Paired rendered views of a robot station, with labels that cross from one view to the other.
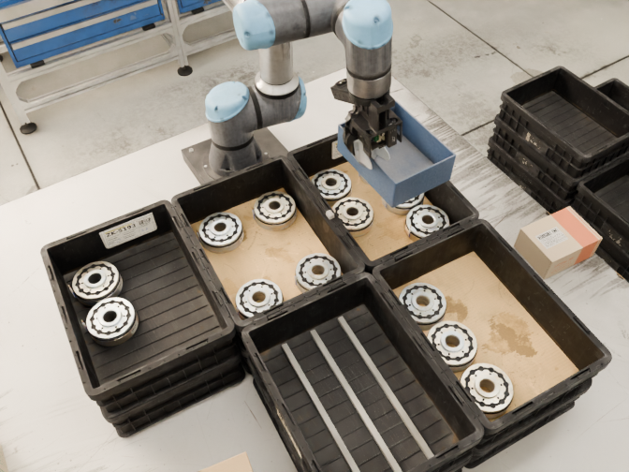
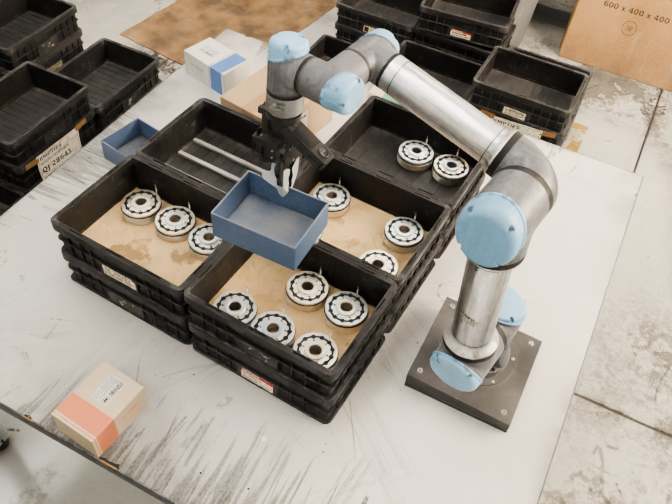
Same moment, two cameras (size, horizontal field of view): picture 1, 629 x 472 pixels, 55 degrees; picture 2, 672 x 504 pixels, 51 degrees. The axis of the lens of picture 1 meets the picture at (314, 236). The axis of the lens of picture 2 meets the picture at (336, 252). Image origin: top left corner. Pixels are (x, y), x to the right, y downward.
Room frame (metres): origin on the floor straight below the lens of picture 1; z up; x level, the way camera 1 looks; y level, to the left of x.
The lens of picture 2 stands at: (1.82, -0.66, 2.18)
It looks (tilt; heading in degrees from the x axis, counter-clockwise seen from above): 49 degrees down; 143
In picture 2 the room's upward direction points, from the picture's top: 6 degrees clockwise
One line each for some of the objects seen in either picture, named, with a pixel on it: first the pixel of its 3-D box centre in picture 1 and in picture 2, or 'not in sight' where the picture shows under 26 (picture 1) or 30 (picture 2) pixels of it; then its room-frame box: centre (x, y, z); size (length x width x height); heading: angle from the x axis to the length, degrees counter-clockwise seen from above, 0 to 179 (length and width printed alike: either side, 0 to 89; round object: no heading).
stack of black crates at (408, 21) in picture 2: not in sight; (382, 33); (-0.59, 1.28, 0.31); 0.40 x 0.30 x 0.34; 30
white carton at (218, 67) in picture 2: not in sight; (217, 66); (-0.11, 0.18, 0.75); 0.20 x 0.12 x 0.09; 16
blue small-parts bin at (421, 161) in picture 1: (394, 152); (270, 219); (0.91, -0.17, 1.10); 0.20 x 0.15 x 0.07; 31
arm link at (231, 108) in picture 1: (231, 112); (495, 316); (1.27, 0.21, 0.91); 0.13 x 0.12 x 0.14; 111
